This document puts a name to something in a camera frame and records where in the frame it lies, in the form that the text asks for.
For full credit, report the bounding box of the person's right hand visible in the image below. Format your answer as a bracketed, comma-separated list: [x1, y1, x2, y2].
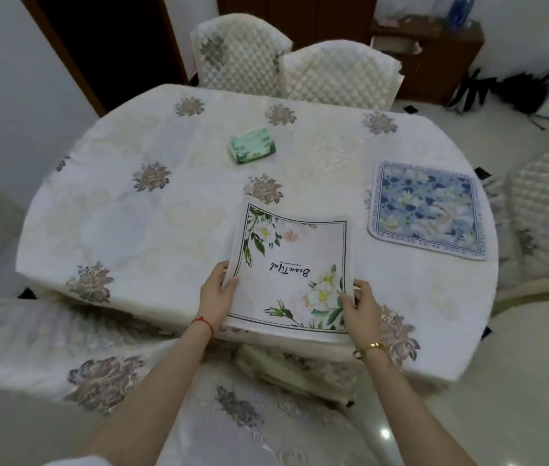
[340, 279, 384, 352]

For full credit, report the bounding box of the person's left hand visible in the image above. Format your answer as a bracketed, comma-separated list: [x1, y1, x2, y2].
[199, 261, 240, 332]

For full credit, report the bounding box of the white floral printed towel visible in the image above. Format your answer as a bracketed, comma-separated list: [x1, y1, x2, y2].
[220, 198, 362, 344]

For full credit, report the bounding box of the person's left forearm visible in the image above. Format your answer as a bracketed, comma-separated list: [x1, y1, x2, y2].
[76, 317, 214, 466]

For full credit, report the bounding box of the person's right forearm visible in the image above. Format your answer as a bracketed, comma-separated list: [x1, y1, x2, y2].
[357, 340, 480, 466]

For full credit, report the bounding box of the white floral tablecloth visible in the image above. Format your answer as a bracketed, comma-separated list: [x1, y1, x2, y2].
[15, 83, 499, 384]

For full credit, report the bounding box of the blue floral square towel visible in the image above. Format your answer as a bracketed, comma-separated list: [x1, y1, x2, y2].
[367, 160, 493, 261]

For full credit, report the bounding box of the green tissue packet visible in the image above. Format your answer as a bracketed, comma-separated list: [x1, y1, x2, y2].
[227, 127, 277, 166]

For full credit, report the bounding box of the white floral chair cover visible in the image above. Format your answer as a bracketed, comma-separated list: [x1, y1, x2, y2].
[0, 296, 392, 466]

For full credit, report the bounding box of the white quilted chair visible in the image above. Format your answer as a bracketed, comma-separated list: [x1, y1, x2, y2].
[279, 40, 402, 112]
[190, 13, 294, 91]
[483, 132, 549, 311]

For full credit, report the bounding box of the brown wooden cabinet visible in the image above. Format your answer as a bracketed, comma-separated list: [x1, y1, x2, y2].
[370, 15, 485, 106]

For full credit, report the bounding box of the black bag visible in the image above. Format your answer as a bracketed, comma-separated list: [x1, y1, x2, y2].
[449, 68, 549, 116]

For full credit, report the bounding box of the blue water bottle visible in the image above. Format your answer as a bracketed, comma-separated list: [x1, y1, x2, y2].
[449, 0, 475, 30]

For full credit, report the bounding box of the red string bracelet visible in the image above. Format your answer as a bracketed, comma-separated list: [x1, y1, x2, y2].
[193, 316, 215, 340]

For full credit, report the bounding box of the gold bangle bracelet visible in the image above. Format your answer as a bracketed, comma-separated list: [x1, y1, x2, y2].
[353, 341, 388, 361]

